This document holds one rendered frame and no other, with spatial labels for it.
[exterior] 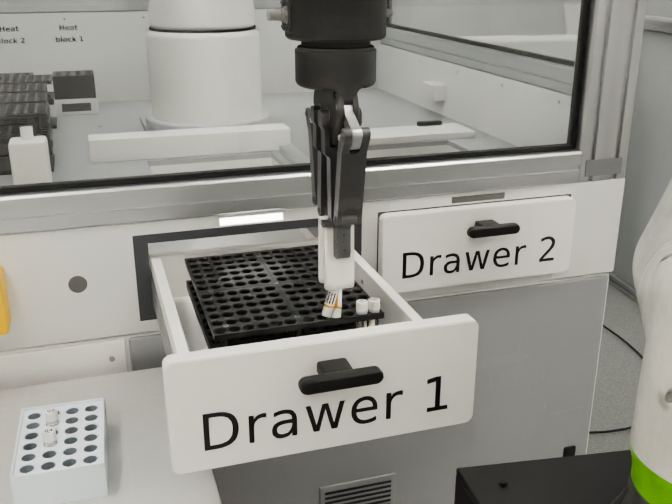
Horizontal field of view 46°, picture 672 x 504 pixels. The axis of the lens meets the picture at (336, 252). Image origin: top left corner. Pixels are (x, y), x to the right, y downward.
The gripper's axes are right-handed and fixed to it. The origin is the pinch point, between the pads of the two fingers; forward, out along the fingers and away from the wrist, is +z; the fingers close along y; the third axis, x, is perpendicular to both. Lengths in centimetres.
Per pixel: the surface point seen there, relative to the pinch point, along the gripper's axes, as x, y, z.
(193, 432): -16.4, 11.0, 11.0
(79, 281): -25.3, -22.6, 8.7
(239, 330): -10.1, 0.1, 7.2
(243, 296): -8.2, -7.4, 6.8
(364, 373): -2.0, 14.6, 5.8
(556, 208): 38.8, -21.0, 5.0
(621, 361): 137, -124, 96
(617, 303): 165, -164, 95
